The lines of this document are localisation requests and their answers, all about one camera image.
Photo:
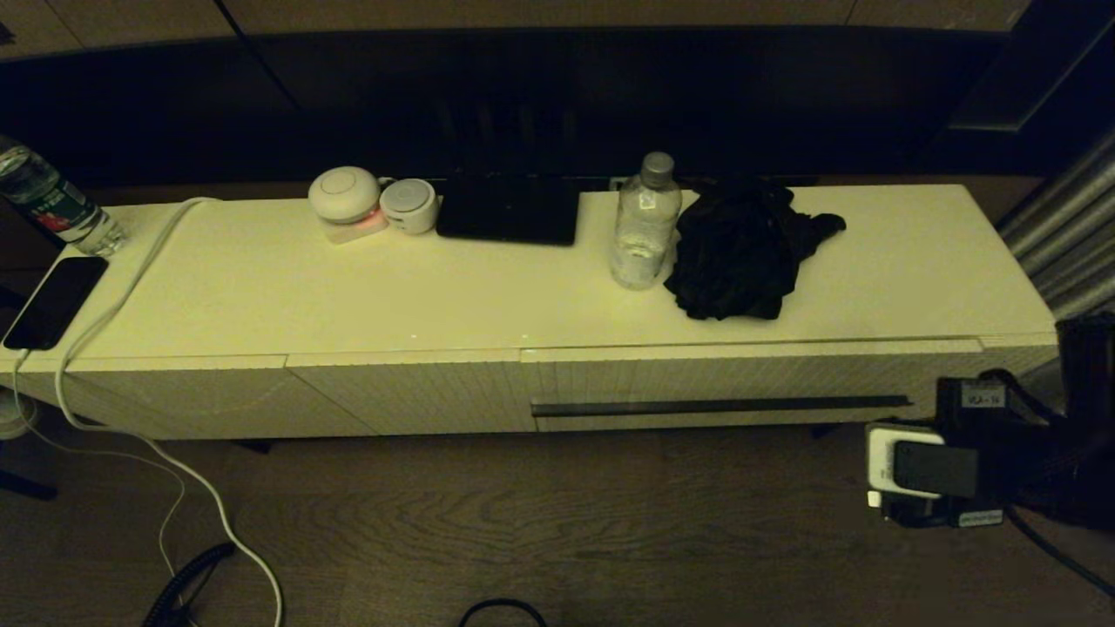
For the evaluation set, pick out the large black television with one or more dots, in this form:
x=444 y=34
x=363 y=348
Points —
x=610 y=96

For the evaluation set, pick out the long white tv cabinet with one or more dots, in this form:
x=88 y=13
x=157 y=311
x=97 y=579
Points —
x=348 y=287

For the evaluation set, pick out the clear plastic water bottle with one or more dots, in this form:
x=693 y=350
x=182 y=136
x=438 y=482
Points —
x=645 y=235

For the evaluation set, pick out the large white round device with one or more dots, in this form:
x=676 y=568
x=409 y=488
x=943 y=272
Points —
x=344 y=193

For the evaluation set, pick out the black smartphone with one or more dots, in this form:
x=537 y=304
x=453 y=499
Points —
x=57 y=300

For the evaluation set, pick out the white slatted drawer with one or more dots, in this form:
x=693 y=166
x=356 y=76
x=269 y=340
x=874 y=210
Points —
x=697 y=379

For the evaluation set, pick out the black flat box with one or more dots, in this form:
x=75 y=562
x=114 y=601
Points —
x=505 y=213

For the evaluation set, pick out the grey curtain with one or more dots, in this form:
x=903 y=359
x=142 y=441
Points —
x=1071 y=252

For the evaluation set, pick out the water bottle green red label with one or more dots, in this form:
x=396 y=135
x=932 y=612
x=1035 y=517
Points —
x=52 y=205

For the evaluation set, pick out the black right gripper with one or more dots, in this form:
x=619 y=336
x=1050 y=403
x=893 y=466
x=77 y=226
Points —
x=993 y=470

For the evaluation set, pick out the small white round device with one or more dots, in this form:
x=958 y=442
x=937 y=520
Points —
x=408 y=205

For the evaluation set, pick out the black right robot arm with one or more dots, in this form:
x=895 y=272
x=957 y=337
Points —
x=1080 y=470

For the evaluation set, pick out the black floor foot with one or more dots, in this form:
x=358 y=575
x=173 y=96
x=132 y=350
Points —
x=26 y=486

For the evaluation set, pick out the white round floor object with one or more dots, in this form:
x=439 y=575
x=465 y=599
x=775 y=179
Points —
x=13 y=418

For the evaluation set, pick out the black cloth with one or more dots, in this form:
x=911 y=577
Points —
x=740 y=252

